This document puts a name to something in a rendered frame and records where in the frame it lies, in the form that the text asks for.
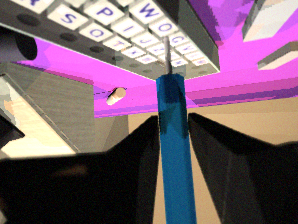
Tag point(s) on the beige keyboard with letter keys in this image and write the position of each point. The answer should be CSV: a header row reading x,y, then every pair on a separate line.
x,y
126,34

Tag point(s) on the blue stylus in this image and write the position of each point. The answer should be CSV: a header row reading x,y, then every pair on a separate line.
x,y
175,146

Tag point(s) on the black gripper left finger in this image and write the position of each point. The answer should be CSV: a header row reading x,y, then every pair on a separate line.
x,y
121,181

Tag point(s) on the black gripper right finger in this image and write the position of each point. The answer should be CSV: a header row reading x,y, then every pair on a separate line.
x,y
250,181

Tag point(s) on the beige cylinder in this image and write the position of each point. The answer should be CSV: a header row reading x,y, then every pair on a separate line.
x,y
116,96

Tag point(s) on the dark grey stylus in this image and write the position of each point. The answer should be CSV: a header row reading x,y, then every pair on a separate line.
x,y
16,46

